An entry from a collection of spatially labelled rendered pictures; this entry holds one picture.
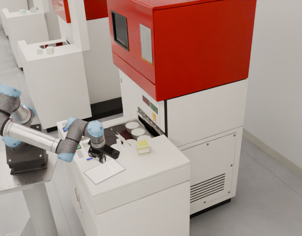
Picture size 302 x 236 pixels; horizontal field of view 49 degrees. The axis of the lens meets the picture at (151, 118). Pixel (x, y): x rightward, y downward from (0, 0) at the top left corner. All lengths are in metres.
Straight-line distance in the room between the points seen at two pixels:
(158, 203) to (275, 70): 1.92
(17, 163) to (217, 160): 1.48
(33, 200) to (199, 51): 1.54
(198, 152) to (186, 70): 0.70
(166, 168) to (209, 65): 0.75
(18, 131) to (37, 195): 0.90
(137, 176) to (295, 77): 1.92
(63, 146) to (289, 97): 2.34
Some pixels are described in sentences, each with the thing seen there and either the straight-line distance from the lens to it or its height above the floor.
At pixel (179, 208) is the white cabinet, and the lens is 2.25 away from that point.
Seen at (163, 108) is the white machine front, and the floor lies 1.16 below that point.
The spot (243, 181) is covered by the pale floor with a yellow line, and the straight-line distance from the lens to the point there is 3.45.
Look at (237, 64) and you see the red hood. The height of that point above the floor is 1.35.
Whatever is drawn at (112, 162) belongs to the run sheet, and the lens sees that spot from 2.07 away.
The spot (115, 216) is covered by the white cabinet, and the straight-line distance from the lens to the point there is 2.03.
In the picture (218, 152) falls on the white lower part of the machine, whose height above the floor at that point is 0.64.
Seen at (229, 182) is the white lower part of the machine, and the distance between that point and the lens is 2.99.
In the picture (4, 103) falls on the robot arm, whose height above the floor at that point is 1.49.
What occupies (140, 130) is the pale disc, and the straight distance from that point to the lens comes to 2.47.
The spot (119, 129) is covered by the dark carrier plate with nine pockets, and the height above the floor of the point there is 0.90.
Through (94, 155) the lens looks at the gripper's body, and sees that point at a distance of 1.85.
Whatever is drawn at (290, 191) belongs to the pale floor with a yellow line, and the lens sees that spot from 3.45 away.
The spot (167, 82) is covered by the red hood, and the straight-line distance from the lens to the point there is 2.13.
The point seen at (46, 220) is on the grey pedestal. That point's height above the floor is 0.33.
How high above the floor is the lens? 2.21
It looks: 30 degrees down
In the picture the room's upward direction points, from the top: 3 degrees counter-clockwise
